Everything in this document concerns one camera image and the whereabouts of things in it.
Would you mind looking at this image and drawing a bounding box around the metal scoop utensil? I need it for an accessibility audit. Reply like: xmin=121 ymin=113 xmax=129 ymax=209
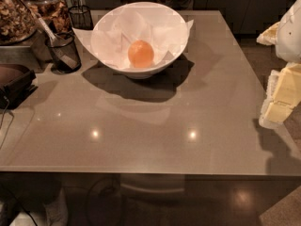
xmin=6 ymin=0 xmax=79 ymax=70

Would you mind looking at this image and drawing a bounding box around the white paper liner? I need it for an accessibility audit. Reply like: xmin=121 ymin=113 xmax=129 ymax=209
xmin=71 ymin=5 xmax=195 ymax=70

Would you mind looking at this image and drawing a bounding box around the black mesh cup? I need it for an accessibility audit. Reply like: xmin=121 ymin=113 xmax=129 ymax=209
xmin=45 ymin=33 xmax=81 ymax=73
xmin=69 ymin=5 xmax=93 ymax=30

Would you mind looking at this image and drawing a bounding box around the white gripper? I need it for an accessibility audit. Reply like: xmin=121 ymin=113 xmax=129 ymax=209
xmin=256 ymin=0 xmax=301 ymax=129

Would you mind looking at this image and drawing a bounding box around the black mesh cup front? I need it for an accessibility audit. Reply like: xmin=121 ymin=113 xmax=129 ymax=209
xmin=45 ymin=33 xmax=81 ymax=73

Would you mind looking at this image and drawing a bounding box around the orange fruit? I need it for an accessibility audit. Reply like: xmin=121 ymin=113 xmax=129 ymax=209
xmin=128 ymin=40 xmax=154 ymax=68

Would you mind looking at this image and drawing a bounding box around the glass jar of nuts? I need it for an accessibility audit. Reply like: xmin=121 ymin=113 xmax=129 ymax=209
xmin=0 ymin=0 xmax=37 ymax=46

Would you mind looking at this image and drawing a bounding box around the black mesh cup rear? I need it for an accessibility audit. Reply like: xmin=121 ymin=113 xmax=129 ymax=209
xmin=69 ymin=5 xmax=93 ymax=30

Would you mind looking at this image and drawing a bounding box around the thin black cable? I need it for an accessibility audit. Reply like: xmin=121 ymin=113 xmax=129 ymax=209
xmin=0 ymin=96 xmax=15 ymax=151

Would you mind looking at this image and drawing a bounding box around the white bowl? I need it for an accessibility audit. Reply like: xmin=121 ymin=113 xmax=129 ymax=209
xmin=90 ymin=1 xmax=190 ymax=80

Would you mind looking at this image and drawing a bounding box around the glass jar of snacks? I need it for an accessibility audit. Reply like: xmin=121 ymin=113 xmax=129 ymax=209
xmin=25 ymin=0 xmax=71 ymax=33

